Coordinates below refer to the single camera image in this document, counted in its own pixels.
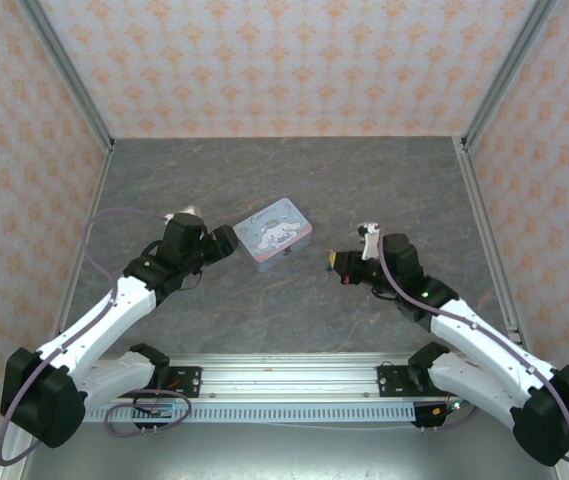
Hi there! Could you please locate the cartoon dog tin box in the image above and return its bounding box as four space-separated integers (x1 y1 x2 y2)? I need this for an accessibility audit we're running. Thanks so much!
232 197 314 274

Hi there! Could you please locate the grey metal shelf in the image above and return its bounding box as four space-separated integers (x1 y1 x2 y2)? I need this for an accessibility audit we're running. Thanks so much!
13 414 569 480

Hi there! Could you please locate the aluminium table side rail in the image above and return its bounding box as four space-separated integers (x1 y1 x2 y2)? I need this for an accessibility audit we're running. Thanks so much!
456 137 533 346

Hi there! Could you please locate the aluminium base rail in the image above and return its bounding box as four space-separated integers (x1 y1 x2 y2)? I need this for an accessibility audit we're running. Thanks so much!
163 352 448 401

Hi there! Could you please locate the white slotted cable duct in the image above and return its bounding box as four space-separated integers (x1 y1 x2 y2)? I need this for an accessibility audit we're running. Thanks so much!
83 403 418 424

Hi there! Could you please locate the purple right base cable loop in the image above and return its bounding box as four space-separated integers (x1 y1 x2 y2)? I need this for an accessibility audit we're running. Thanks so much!
416 397 478 434

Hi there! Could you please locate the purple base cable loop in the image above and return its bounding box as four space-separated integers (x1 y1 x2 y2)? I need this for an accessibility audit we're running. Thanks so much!
103 389 193 437
416 397 478 434

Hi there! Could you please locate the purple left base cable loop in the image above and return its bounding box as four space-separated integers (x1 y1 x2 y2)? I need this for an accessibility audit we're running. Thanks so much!
103 389 193 437

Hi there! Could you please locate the aluminium frame post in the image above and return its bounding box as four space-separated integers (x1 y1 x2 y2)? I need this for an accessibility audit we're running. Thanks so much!
461 0 563 154
16 0 116 154

